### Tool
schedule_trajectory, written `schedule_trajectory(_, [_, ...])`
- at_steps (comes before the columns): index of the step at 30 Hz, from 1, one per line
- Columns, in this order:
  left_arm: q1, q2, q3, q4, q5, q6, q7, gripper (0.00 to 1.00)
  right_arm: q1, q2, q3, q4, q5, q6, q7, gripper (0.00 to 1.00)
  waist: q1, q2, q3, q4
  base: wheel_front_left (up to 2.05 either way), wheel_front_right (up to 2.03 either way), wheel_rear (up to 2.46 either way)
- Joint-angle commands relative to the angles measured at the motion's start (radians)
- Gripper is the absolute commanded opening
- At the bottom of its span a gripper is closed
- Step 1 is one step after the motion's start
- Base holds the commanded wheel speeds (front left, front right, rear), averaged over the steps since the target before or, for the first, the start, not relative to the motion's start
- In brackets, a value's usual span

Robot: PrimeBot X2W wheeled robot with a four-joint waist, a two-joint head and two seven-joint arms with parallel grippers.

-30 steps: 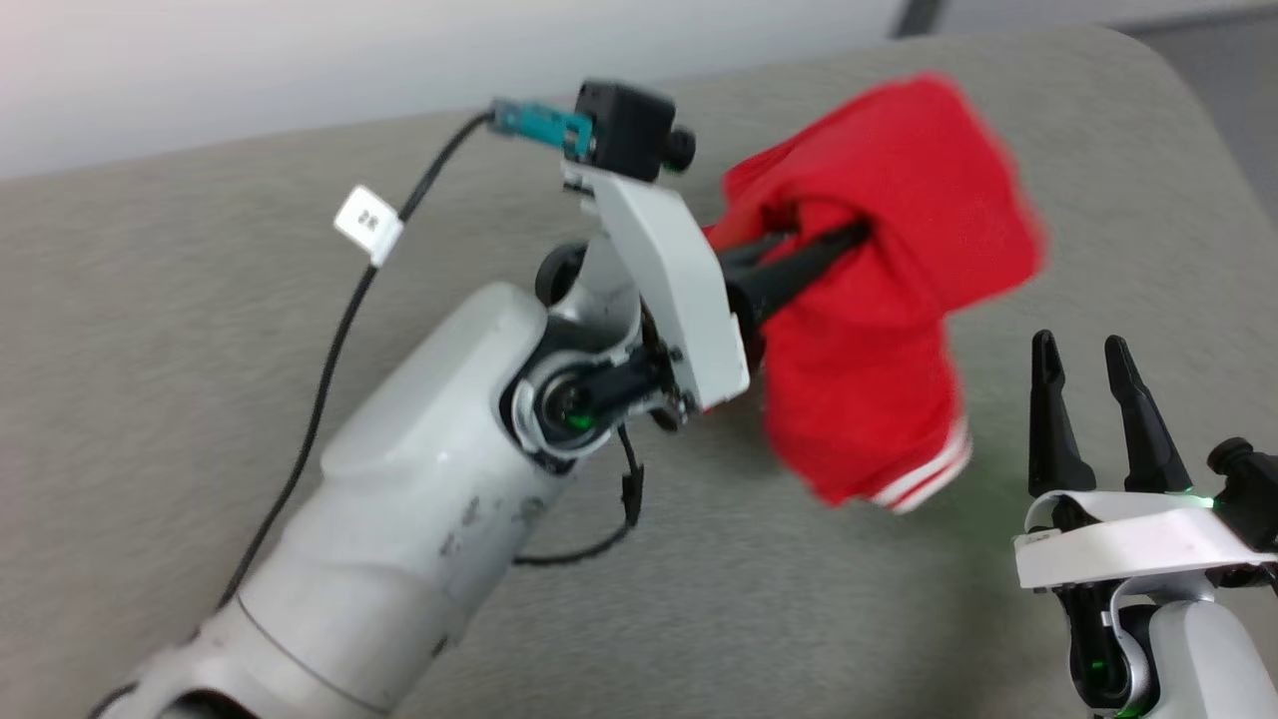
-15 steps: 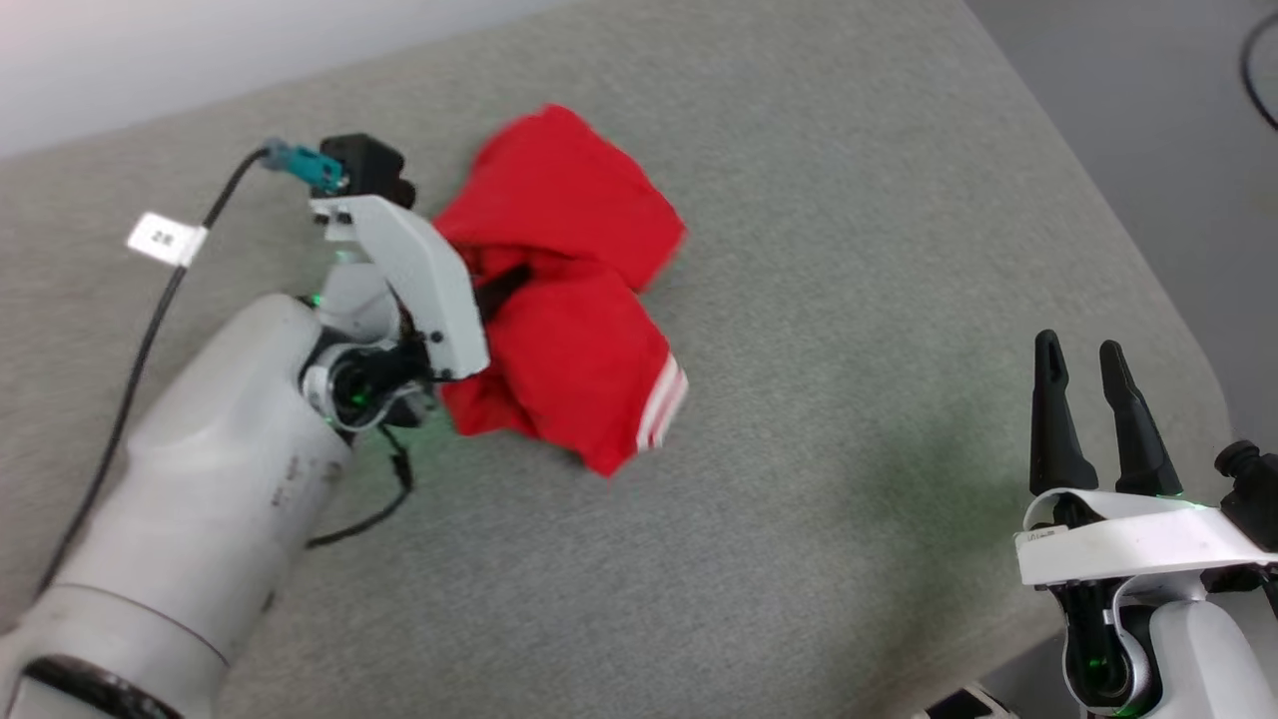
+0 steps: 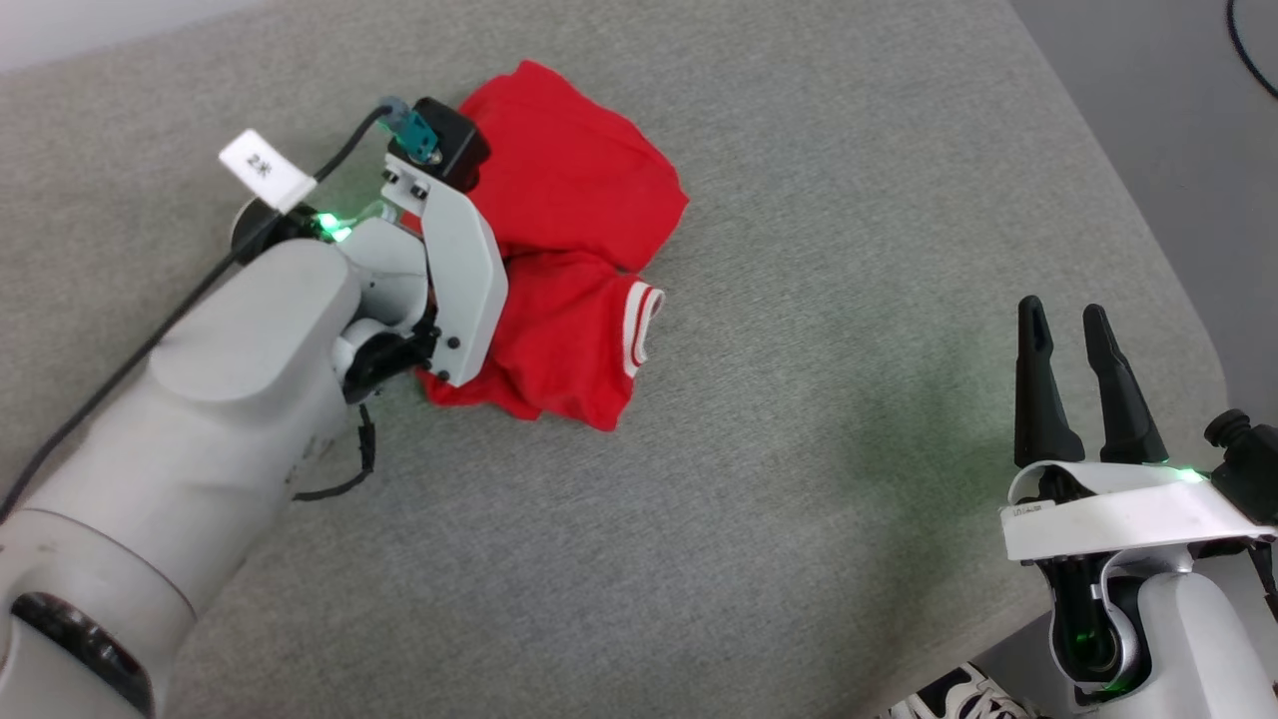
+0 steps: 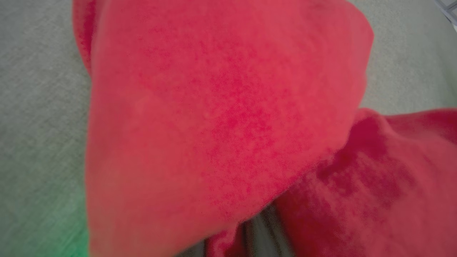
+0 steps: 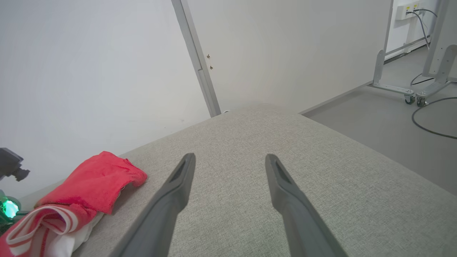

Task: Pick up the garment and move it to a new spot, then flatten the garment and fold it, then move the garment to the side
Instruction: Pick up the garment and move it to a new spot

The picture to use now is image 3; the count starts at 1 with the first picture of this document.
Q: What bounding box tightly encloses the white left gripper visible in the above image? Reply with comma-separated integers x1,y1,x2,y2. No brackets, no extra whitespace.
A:
382,152,510,389

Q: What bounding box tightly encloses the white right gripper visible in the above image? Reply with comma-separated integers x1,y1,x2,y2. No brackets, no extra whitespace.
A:
1000,296,1278,700

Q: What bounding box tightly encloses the red t-shirt with white trim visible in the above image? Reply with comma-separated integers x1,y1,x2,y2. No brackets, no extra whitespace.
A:
416,60,690,432

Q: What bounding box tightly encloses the black and white sneaker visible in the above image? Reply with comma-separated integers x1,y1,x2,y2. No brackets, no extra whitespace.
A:
877,660,1041,719

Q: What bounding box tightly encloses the teal camera cable connector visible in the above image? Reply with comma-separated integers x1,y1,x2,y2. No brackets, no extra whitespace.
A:
378,96,441,163

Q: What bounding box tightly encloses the short black arm cable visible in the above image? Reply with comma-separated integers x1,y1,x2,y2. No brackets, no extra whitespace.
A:
292,403,376,503

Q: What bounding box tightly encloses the white cable label tag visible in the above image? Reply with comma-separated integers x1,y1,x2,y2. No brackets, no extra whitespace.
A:
218,128,319,215

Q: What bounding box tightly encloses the black floor cable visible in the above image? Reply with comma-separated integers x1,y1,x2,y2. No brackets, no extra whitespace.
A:
1225,0,1278,102

